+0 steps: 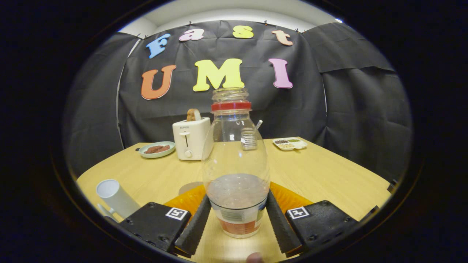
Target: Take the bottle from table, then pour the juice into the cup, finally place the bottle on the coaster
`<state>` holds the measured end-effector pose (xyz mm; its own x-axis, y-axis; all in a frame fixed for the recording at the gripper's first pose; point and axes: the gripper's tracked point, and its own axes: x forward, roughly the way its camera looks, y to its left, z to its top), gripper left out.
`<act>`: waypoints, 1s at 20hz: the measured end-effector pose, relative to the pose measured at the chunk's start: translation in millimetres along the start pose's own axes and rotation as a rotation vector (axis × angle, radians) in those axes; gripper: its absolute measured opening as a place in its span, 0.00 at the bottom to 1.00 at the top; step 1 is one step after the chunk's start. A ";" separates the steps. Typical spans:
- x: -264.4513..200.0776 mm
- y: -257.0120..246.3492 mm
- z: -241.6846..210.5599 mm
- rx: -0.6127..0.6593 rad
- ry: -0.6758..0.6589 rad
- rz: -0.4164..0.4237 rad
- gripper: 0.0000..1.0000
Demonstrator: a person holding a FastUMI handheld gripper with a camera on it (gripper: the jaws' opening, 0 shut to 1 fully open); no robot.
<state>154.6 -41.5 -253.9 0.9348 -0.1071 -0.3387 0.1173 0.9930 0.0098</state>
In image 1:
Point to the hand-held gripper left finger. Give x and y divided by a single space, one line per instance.
195 228

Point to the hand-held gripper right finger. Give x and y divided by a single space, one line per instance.
281 226

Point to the round brown coaster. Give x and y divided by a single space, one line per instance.
186 188

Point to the clear juice bottle red label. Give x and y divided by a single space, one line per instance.
236 160

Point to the white cup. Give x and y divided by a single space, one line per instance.
117 197

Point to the wooden table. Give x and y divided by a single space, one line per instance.
321 171

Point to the white divided spice dish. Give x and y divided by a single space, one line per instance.
290 143

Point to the pale green plate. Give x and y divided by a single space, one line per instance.
151 154

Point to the brown sausage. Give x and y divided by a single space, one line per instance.
165 147
151 149

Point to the white toaster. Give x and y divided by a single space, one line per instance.
190 140

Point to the brown bread slice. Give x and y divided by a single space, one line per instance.
193 115

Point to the black backdrop cloth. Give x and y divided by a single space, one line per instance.
299 102

